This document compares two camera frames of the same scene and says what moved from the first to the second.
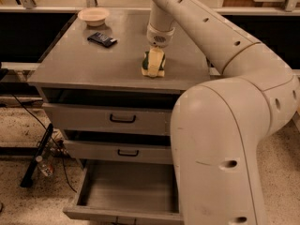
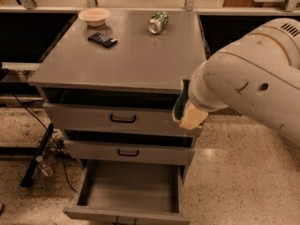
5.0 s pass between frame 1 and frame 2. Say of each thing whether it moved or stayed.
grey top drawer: stayed
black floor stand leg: stayed
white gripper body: moved
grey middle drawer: stayed
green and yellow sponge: moved
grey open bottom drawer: stayed
